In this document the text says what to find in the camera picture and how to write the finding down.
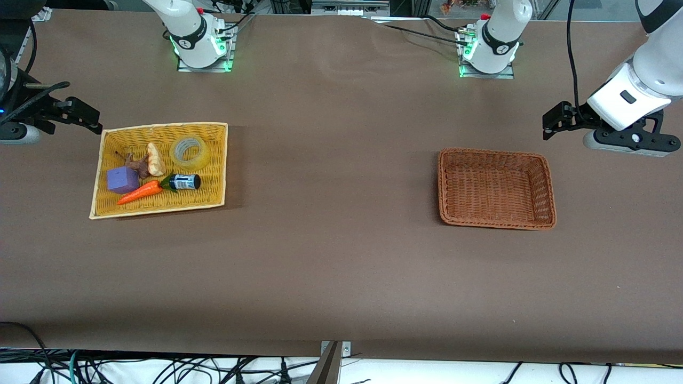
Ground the clear yellowish tape roll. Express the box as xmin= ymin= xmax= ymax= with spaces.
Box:
xmin=169 ymin=135 xmax=211 ymax=172

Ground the purple foam cube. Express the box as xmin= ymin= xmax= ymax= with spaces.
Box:
xmin=107 ymin=166 xmax=141 ymax=194

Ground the brown toy lion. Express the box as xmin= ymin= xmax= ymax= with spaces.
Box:
xmin=115 ymin=151 xmax=152 ymax=179

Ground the toy bread loaf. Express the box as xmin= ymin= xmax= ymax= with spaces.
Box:
xmin=146 ymin=142 xmax=166 ymax=177

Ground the brown wicker basket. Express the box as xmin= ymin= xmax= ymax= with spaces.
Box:
xmin=438 ymin=148 xmax=557 ymax=230

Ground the orange toy carrot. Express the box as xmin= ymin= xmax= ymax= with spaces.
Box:
xmin=116 ymin=174 xmax=178 ymax=206

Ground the yellow wicker basket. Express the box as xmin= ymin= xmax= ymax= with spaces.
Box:
xmin=89 ymin=122 xmax=229 ymax=220

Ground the small dark blue can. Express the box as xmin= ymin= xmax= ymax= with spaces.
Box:
xmin=170 ymin=173 xmax=202 ymax=191

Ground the grey power strip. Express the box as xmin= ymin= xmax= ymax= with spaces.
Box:
xmin=311 ymin=0 xmax=392 ymax=16

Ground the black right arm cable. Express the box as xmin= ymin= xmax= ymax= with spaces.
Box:
xmin=0 ymin=21 xmax=71 ymax=126

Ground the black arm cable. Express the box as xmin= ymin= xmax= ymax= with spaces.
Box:
xmin=0 ymin=21 xmax=71 ymax=126
xmin=566 ymin=0 xmax=583 ymax=122

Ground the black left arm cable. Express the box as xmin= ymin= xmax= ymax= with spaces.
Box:
xmin=566 ymin=0 xmax=583 ymax=122

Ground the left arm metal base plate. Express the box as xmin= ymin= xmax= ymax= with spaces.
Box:
xmin=458 ymin=28 xmax=516 ymax=80

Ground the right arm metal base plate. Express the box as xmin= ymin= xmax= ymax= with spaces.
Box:
xmin=177 ymin=24 xmax=235 ymax=73

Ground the black table cable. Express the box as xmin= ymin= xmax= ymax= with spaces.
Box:
xmin=424 ymin=14 xmax=470 ymax=36
xmin=380 ymin=22 xmax=466 ymax=43

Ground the thick black floor cable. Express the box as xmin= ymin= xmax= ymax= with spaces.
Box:
xmin=0 ymin=321 xmax=57 ymax=384

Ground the metal camera mount pole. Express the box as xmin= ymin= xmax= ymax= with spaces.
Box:
xmin=306 ymin=340 xmax=352 ymax=384

